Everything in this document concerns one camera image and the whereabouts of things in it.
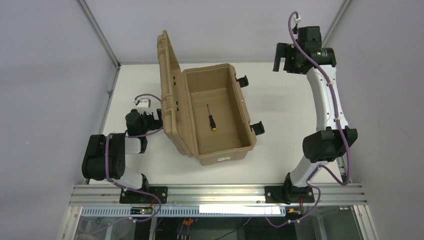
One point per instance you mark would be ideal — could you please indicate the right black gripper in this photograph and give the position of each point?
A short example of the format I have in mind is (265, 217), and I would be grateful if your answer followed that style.
(282, 56)

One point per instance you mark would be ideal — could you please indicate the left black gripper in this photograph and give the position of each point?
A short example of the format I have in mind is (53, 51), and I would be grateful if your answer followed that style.
(155, 120)

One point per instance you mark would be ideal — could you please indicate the black yellow screwdriver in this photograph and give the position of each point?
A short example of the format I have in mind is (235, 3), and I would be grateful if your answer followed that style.
(211, 119)

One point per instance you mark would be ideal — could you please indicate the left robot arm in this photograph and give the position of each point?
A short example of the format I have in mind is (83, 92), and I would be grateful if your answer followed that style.
(105, 155)

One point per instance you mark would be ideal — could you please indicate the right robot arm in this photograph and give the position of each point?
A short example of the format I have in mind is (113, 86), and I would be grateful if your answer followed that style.
(333, 137)

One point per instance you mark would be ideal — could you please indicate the tan plastic toolbox bin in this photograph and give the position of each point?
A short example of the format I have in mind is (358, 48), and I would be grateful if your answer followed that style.
(216, 86)

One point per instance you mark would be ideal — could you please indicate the white label on bin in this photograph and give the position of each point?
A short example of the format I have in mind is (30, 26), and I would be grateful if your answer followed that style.
(224, 159)

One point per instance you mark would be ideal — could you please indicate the tan toolbox lid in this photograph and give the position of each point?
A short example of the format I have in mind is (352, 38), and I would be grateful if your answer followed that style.
(174, 103)

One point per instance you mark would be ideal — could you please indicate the black rear toolbox latch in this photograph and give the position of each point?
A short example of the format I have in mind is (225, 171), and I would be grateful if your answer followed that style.
(243, 81)

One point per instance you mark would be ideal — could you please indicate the black toolbox latch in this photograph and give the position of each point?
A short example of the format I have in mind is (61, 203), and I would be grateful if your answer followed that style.
(257, 128)
(243, 81)

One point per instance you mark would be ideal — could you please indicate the black front toolbox latch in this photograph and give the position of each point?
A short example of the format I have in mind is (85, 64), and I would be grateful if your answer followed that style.
(257, 128)

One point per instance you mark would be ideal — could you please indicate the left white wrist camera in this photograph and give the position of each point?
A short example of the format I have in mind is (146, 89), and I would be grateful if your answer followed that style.
(143, 106)

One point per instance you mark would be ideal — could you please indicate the slotted cable duct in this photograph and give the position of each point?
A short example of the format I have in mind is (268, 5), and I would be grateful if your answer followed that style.
(203, 210)

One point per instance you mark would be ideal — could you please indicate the aluminium front rail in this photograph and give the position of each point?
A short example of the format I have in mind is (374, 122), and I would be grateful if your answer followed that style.
(328, 194)

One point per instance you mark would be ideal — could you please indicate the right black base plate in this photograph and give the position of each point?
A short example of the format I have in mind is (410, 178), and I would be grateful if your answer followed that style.
(281, 195)

